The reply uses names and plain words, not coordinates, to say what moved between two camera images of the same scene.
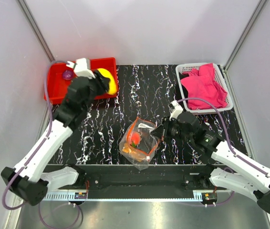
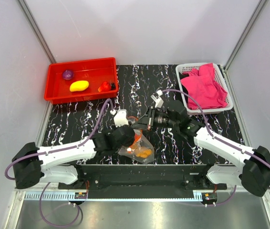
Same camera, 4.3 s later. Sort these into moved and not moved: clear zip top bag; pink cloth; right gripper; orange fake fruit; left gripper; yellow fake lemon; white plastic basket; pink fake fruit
Moved: yellow fake lemon; orange fake fruit; left gripper; clear zip top bag; right gripper
Not moved: pink cloth; pink fake fruit; white plastic basket
